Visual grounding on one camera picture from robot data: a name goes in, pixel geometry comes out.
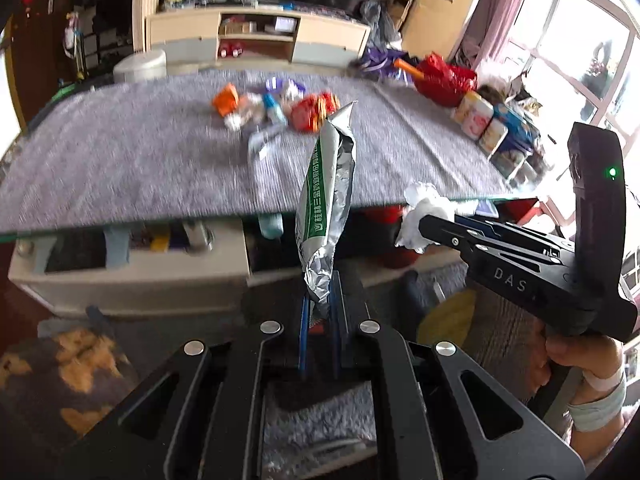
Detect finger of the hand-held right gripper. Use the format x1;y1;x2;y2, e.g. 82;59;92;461
454;214;577;256
419;214;566;273

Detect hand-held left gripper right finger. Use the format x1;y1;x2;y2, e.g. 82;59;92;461
330;271;587;480

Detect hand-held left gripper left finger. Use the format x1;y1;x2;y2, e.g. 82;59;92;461
55;295;311;480

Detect white tissue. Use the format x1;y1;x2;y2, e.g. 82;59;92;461
395;181;458;253

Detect silver foil packet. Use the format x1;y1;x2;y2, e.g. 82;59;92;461
295;101;359;322

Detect red snack packet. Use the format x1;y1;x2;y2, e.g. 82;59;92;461
290;92;342;134

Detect silver tube wrapper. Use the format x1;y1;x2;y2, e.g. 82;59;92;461
247;124;284;162

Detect blue white wrapper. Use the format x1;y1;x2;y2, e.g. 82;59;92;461
262;91;289;126

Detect orange snack packet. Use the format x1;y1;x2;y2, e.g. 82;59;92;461
212;83;243;116

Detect person's right forearm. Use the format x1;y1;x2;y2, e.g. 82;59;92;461
567;367;631;466

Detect person's right hand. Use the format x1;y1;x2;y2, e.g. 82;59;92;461
530;327;626;411

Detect red box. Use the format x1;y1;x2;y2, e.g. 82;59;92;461
517;197;567;227

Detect yellow plush toy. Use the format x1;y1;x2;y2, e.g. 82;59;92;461
417;290;477;347

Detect cream tin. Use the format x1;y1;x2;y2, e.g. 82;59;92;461
477;117;509;154

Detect blue box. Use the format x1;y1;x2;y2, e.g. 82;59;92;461
495;104;542;161

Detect white plastic hanger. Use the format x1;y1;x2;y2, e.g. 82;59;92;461
265;439;377;467

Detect blue white bottle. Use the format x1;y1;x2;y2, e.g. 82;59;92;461
259;212;285;240

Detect round snack canisters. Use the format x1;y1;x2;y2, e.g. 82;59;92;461
454;91;494;139

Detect chrome table leg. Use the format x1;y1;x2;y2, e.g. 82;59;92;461
181;220;217;252

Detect red plastic bag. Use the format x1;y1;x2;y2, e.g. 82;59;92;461
415;53;479;109

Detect white low cabinet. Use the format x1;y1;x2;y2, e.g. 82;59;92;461
7;217;252;319

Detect purple bag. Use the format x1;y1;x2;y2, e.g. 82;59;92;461
354;44;417;82

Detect window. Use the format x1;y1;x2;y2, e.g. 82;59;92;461
500;0;640;133

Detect cardboard box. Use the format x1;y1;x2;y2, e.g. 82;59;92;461
400;0;489;62

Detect pink curtain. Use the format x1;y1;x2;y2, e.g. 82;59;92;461
450;0;537;72

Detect brown yellow patterned blanket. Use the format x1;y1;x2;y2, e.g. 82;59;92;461
0;327;142;463

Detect grey table mat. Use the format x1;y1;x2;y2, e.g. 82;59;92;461
0;69;516;237

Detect white round bin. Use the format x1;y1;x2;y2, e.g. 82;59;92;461
112;50;168;84

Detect cream television cabinet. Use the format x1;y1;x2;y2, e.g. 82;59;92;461
145;7;372;67

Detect white slatted panel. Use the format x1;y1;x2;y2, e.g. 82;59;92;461
132;0;169;54

